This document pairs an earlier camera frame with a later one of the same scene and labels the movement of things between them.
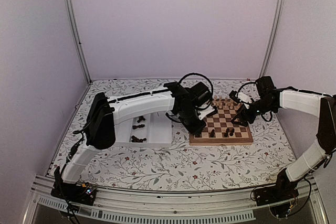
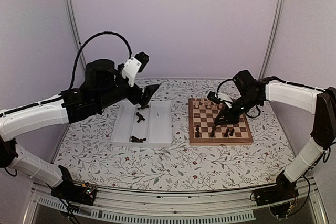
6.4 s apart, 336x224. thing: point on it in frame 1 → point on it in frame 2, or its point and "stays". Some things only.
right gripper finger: [241, 114] → [221, 118]
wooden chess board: [219, 130] stays
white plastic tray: [151, 130] stays
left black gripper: [195, 130] → [146, 95]
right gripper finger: [242, 123] → [231, 121]
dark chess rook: [226, 134] stays
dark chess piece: [232, 131] stays
